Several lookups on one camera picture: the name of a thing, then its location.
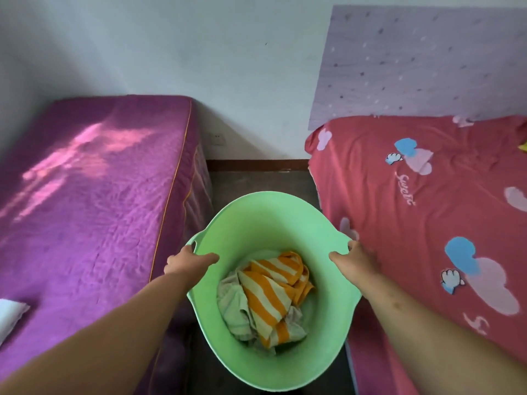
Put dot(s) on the person's right hand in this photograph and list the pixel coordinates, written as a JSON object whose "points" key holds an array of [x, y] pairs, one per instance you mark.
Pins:
{"points": [[357, 264]]}

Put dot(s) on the person's left hand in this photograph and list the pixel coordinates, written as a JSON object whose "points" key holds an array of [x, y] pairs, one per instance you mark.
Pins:
{"points": [[184, 264]]}

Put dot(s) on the person's right thumb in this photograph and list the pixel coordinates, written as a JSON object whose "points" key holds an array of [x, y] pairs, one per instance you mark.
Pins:
{"points": [[340, 259]]}

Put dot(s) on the person's left thumb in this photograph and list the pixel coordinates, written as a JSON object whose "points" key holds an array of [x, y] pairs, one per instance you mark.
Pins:
{"points": [[206, 259]]}

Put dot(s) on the green plastic laundry basket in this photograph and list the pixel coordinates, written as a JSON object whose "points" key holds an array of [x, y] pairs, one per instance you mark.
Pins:
{"points": [[267, 226]]}

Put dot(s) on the person's right forearm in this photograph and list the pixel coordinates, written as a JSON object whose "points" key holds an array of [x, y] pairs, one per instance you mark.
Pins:
{"points": [[436, 337]]}

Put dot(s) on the person's left forearm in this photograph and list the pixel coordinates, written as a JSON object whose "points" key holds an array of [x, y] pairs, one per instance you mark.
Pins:
{"points": [[103, 333]]}

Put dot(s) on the orange striped cloth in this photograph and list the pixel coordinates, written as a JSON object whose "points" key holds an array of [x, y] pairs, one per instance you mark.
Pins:
{"points": [[271, 287]]}

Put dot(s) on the bed with red patterned sheet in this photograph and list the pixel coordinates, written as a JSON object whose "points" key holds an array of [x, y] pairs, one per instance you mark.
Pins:
{"points": [[428, 217]]}

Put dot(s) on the brown skirting board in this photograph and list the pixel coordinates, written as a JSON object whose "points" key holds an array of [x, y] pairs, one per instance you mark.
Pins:
{"points": [[257, 165]]}

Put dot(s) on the bed with purple cover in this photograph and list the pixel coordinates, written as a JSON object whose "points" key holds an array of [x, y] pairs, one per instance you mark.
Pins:
{"points": [[90, 209]]}

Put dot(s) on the purple dotted headboard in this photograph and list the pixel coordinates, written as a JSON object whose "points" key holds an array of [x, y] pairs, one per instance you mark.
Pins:
{"points": [[416, 61]]}

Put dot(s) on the yellow object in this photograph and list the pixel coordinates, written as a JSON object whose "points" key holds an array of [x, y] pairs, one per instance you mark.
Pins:
{"points": [[523, 147]]}

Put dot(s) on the white wall socket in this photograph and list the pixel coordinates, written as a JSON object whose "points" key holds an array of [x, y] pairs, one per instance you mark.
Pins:
{"points": [[218, 138]]}

